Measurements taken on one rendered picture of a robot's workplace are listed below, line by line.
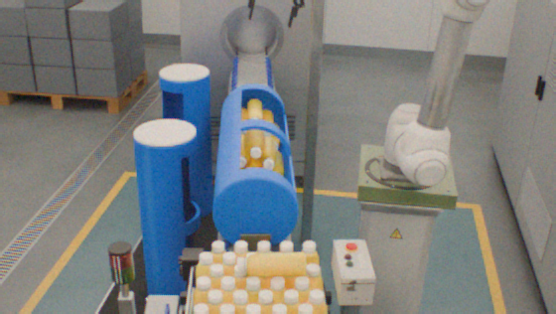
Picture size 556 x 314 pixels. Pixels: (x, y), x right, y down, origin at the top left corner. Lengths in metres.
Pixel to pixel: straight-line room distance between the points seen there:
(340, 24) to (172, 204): 4.71
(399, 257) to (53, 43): 4.08
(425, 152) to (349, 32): 5.18
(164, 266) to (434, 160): 1.46
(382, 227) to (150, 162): 1.03
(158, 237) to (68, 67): 3.16
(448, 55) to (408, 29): 5.16
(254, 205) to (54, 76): 4.08
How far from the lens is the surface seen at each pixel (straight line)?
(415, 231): 2.51
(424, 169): 2.18
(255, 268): 1.81
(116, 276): 1.73
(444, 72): 2.14
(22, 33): 6.00
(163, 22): 7.65
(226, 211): 2.12
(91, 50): 5.74
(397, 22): 7.25
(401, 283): 2.65
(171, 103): 3.81
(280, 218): 2.14
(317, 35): 3.37
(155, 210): 2.92
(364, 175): 2.47
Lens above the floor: 2.21
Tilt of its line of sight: 28 degrees down
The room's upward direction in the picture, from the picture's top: 1 degrees clockwise
